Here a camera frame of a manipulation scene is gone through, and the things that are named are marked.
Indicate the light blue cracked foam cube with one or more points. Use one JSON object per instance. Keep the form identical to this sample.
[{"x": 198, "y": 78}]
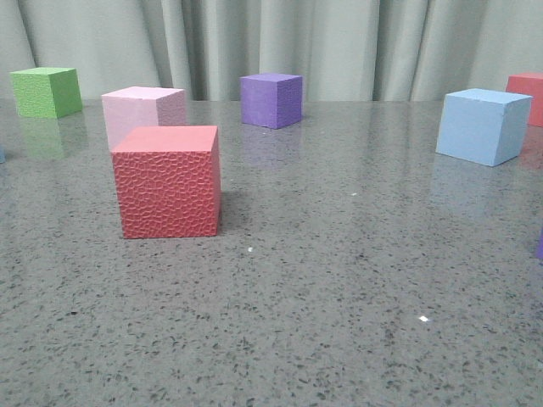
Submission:
[{"x": 483, "y": 126}]

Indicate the purple foam cube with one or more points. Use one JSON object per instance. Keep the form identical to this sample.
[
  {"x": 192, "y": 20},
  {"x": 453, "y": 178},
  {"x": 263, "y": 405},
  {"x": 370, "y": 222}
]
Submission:
[{"x": 271, "y": 100}]

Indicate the red textured foam cube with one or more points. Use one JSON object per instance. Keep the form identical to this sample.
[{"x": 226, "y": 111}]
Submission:
[{"x": 168, "y": 181}]

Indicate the grey-green curtain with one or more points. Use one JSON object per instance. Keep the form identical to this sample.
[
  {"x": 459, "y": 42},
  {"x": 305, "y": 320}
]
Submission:
[{"x": 345, "y": 50}]

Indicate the pink foam cube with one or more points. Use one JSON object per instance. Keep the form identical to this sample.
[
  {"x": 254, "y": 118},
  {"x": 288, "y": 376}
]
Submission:
[{"x": 135, "y": 106}]

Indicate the green foam cube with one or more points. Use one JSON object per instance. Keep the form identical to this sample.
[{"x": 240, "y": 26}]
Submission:
[{"x": 46, "y": 92}]

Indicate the purple foam cube right edge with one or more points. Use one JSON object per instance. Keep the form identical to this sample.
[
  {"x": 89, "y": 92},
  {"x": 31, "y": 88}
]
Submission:
[{"x": 539, "y": 249}]

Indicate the red foam cube far right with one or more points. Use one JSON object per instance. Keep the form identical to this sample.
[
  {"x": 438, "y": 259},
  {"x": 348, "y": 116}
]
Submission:
[{"x": 529, "y": 83}]

